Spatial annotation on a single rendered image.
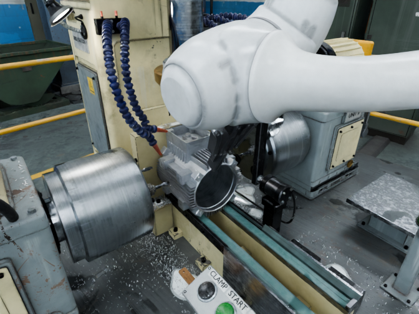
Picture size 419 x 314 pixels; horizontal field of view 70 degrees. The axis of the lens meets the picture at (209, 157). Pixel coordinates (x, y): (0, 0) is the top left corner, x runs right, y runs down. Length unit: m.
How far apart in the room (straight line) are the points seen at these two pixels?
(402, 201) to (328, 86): 0.89
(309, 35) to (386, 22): 3.38
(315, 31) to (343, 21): 3.51
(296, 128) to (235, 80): 0.74
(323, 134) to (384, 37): 2.78
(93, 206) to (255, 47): 0.50
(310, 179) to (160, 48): 0.71
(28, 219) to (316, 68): 0.53
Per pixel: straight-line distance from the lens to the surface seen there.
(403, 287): 1.01
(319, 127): 1.11
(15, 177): 0.78
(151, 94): 1.03
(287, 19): 0.44
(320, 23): 0.45
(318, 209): 1.21
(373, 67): 0.32
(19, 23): 5.87
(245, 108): 0.33
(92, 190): 0.70
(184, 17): 0.79
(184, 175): 0.83
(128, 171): 0.73
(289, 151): 1.01
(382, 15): 3.84
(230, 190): 0.94
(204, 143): 0.88
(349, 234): 1.14
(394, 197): 1.17
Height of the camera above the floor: 1.51
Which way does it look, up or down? 29 degrees down
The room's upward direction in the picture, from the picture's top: straight up
